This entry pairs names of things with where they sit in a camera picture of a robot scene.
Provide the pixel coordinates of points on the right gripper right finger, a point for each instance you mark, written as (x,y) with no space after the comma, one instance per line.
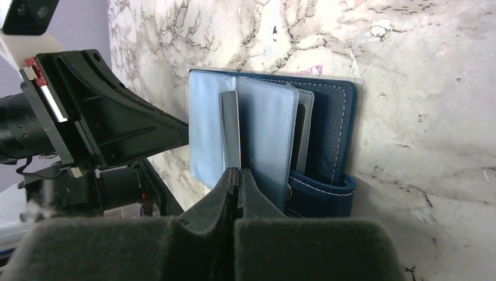
(271,246)

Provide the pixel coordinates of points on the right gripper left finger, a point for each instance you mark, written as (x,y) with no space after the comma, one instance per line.
(197,245)

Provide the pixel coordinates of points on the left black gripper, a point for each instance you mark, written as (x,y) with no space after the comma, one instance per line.
(72,105)

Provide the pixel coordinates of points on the black credit card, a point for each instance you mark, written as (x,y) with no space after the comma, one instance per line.
(302,129)

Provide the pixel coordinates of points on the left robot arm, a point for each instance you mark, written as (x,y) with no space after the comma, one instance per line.
(135,182)

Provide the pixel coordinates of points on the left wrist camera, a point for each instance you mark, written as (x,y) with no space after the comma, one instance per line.
(26,17)

